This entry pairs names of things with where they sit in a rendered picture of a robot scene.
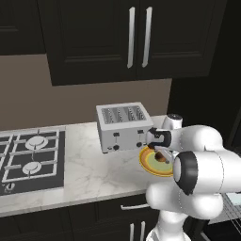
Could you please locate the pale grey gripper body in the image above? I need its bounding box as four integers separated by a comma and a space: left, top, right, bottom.
150, 144, 179, 165

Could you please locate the brown potato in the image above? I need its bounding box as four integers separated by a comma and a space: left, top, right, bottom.
154, 151, 169, 163

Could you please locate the dark built-in oven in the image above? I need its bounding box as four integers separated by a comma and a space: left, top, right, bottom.
166, 0, 241, 241

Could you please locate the yellow and orange plate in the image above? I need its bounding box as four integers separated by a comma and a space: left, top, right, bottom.
138, 145, 175, 178

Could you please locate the silver four-slot toaster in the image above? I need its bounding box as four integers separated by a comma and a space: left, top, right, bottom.
95, 102, 154, 154

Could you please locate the dark base cupboard door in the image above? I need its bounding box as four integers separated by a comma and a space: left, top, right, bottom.
71, 216, 138, 241
137, 209, 162, 241

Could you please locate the dark drawer front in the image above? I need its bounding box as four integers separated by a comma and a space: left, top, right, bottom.
95, 193, 158, 222

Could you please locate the black hob with white grates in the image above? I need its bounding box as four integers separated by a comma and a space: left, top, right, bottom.
0, 126, 67, 198

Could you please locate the dark wide base cupboard front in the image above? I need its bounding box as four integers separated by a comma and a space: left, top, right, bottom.
0, 205, 99, 241

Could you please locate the silver drawer handle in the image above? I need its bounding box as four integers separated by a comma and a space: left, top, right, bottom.
120, 203, 151, 211

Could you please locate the silver base cupboard handle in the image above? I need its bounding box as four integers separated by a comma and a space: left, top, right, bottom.
129, 222, 136, 241
139, 220, 147, 241

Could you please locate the wire oven rack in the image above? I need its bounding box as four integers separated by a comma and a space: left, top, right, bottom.
209, 191, 241, 226

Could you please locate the dark wall cupboard door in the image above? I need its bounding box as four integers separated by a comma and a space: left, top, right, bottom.
37, 0, 141, 87
136, 0, 228, 81

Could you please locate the silver cupboard door handle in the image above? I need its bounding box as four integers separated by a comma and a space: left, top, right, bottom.
141, 6, 153, 69
126, 7, 137, 70

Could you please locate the dark plain wall cupboard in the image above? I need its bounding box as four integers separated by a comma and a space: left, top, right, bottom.
0, 0, 47, 56

